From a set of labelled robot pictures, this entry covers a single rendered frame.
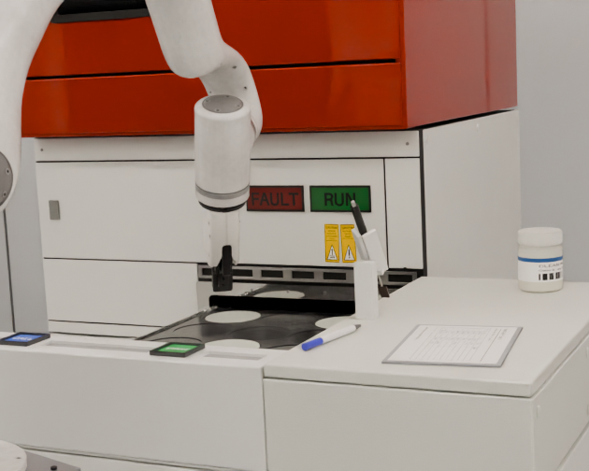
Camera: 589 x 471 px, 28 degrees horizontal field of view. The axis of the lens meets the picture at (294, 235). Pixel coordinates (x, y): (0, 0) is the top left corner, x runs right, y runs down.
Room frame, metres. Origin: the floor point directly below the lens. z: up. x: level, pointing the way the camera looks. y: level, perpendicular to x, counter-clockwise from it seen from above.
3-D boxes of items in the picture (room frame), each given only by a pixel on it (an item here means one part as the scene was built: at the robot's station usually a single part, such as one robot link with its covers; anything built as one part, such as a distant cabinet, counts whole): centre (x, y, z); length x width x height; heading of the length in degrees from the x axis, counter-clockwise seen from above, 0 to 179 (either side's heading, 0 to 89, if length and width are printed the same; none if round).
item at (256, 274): (2.11, -0.01, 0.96); 0.44 x 0.01 x 0.02; 65
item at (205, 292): (2.11, -0.01, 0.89); 0.44 x 0.02 x 0.10; 65
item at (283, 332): (1.91, 0.07, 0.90); 0.34 x 0.34 x 0.01; 65
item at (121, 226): (2.20, 0.14, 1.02); 0.82 x 0.03 x 0.40; 65
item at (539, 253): (1.85, -0.39, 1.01); 0.07 x 0.07 x 0.10
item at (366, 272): (1.71, -0.11, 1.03); 0.06 x 0.04 x 0.13; 155
